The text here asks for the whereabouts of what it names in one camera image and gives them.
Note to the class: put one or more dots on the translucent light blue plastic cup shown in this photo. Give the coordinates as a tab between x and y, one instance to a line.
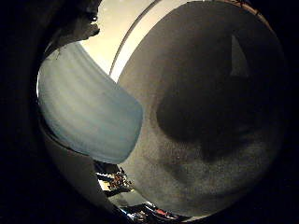
90	109

